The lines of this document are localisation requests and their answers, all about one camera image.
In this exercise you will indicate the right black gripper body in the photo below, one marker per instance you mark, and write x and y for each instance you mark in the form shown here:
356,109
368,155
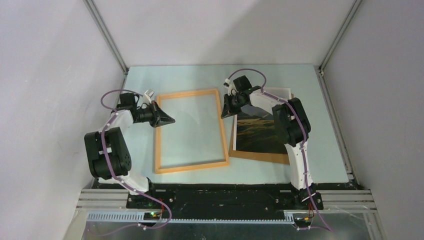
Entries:
239,101

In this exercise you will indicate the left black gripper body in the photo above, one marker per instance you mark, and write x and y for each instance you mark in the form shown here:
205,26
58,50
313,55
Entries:
146,115

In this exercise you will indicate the landscape photo print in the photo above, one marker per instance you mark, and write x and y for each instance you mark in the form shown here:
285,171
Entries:
254,132

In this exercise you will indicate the orange wooden picture frame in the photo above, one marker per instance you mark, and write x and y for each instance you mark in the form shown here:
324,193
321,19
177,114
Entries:
159,139

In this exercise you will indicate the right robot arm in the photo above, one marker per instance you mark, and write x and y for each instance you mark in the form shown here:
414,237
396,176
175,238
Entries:
291,125

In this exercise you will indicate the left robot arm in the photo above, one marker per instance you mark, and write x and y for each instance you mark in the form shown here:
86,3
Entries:
108,156

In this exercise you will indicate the brown backing board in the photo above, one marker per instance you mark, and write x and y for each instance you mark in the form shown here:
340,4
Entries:
261,158

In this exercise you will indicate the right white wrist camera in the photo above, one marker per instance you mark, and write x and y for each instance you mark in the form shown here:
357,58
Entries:
230,86

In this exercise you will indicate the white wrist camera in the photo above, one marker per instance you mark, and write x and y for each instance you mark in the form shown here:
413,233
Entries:
230,86
148,96

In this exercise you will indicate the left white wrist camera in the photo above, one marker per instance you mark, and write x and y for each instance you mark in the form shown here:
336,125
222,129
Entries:
148,96

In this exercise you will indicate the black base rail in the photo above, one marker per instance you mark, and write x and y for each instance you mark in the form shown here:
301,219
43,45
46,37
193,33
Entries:
217,201

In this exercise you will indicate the left aluminium corner post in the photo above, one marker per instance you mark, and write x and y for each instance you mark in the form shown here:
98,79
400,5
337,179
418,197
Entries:
106,34

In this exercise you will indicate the aluminium corner post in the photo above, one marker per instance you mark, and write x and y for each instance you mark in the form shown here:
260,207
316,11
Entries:
106,34
349,17

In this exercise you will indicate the aluminium frame front rail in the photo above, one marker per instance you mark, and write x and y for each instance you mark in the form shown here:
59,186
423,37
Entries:
113,214

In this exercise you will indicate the right aluminium corner post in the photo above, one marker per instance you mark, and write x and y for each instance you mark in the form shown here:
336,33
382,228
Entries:
349,17

